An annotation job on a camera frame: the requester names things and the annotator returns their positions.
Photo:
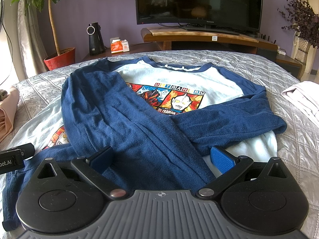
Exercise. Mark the orange tissue pack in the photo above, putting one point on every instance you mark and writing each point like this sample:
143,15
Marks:
118,47

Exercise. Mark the beige curtain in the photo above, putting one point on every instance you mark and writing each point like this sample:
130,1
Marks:
32,42

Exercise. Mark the small white box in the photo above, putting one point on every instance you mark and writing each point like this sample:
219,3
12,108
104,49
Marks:
281,51

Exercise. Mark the pink folded garment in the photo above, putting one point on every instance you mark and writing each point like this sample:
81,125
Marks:
8,119

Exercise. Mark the black cylindrical appliance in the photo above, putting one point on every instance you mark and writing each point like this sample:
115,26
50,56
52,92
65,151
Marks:
96,42

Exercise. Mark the white folded garment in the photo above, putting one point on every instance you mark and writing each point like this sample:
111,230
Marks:
304,97

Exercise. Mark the black standing fan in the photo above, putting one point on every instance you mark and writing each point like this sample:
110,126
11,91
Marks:
1,15

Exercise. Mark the wooden television stand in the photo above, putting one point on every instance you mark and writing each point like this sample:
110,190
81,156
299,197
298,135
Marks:
174,33

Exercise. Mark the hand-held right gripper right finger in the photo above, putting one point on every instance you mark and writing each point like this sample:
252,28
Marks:
221,158

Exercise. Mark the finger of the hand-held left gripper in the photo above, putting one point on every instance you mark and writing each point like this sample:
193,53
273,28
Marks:
27,150

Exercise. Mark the dark low cabinet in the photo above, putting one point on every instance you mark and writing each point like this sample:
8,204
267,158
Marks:
286,62

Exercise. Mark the white and blue printed shirt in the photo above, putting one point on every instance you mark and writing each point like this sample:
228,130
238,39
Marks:
112,119

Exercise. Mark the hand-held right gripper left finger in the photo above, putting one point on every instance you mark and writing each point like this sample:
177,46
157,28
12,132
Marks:
102,159

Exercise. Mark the potted tree in red pot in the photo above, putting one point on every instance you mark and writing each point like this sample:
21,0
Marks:
61,59

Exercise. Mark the dried purple plant in vase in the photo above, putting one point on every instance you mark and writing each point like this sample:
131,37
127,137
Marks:
305,15

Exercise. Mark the cream folded garment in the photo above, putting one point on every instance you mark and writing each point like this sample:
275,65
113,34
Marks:
2,94

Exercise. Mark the black television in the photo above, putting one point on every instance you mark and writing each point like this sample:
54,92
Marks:
199,2

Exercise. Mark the dark low side table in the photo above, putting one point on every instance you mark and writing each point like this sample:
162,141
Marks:
139,48

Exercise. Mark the black router with antennas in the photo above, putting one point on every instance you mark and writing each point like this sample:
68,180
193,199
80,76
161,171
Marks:
268,41

